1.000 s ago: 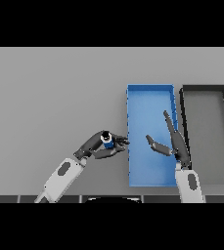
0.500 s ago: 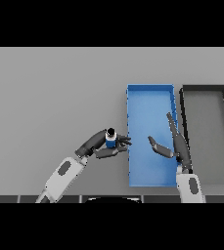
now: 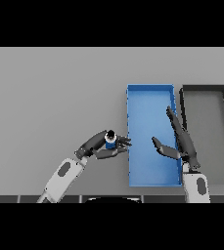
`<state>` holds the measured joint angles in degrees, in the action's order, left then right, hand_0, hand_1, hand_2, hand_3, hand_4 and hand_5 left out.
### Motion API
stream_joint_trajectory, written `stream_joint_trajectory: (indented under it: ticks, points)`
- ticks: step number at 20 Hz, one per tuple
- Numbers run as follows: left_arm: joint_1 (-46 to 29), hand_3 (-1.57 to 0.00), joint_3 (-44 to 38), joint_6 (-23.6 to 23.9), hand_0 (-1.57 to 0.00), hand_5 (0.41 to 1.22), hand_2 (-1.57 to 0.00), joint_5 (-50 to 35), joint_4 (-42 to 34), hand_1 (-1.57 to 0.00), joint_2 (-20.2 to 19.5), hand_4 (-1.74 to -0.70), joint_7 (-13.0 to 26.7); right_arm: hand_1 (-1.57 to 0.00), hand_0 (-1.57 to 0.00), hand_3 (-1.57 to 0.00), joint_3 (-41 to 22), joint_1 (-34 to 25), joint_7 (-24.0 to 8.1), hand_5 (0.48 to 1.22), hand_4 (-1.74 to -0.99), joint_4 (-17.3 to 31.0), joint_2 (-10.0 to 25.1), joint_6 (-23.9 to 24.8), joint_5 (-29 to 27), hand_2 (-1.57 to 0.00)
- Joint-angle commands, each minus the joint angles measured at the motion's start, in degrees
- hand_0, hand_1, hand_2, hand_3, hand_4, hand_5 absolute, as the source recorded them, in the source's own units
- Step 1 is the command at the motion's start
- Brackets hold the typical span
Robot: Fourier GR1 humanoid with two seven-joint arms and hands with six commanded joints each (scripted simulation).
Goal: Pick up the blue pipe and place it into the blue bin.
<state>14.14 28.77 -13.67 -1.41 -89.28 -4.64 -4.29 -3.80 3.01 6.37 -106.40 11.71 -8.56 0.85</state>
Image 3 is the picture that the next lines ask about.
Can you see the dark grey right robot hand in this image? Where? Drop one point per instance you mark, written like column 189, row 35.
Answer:
column 184, row 143

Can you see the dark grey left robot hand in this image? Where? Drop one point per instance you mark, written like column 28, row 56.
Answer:
column 92, row 144

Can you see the blue pipe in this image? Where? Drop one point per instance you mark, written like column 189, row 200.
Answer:
column 110, row 140

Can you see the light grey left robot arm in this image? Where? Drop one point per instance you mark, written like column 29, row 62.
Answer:
column 63, row 179

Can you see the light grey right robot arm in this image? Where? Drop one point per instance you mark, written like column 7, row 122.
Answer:
column 196, row 185

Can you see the dark grey bin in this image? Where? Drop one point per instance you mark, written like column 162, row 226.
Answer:
column 211, row 133

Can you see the blue bin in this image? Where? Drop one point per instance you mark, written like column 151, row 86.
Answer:
column 151, row 136

